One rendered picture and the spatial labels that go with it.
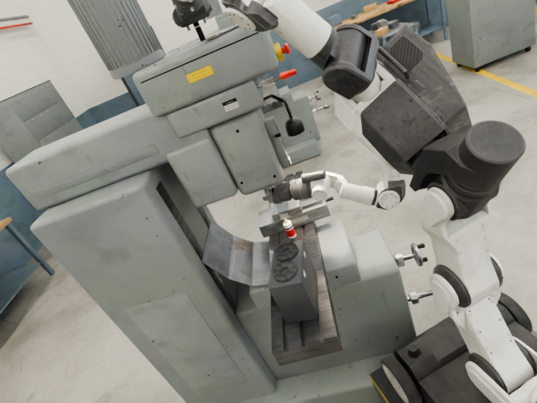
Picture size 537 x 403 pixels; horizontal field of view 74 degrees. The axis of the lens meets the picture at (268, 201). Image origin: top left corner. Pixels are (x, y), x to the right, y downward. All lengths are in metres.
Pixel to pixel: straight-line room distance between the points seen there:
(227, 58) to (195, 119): 0.24
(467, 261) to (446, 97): 0.46
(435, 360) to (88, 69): 8.21
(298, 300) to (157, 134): 0.77
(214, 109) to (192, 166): 0.24
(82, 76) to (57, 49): 0.64
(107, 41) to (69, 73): 7.63
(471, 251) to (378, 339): 0.98
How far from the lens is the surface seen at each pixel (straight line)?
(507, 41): 5.92
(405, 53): 1.11
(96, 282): 1.69
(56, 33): 8.89
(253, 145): 1.34
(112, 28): 1.34
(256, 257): 1.80
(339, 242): 1.72
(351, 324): 1.89
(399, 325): 1.96
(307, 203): 1.78
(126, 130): 1.40
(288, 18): 0.90
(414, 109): 1.02
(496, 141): 0.88
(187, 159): 1.37
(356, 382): 2.07
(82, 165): 1.52
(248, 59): 1.23
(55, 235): 1.59
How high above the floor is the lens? 1.96
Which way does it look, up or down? 29 degrees down
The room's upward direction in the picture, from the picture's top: 24 degrees counter-clockwise
